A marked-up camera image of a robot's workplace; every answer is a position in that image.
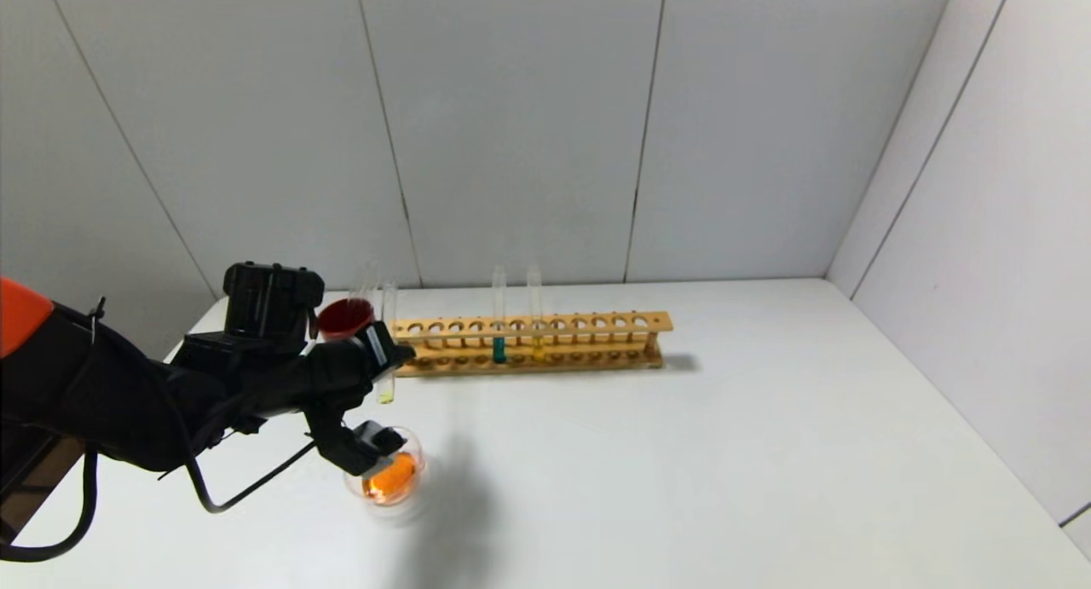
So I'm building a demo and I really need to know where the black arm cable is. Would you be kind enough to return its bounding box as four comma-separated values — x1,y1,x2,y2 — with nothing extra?
0,448,100,564

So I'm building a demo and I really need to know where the test tube with green pigment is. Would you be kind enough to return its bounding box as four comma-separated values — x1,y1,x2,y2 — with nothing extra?
492,266,508,365

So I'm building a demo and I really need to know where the wooden test tube rack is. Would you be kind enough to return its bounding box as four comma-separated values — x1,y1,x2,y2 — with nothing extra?
388,311,674,378

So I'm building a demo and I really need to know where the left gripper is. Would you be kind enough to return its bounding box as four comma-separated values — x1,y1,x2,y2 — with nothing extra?
308,320,417,403

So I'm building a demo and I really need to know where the black camera cable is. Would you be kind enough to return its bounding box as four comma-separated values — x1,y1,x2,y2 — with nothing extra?
183,440,318,515

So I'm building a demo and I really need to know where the test tube with yellow pigment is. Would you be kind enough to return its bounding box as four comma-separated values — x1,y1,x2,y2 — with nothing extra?
378,281,400,406
526,264,546,361

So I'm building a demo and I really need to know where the dark red plastic cup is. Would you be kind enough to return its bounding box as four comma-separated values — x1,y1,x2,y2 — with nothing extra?
318,298,376,343

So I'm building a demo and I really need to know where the clear glass beaker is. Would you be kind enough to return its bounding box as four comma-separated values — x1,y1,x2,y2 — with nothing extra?
343,425,427,509

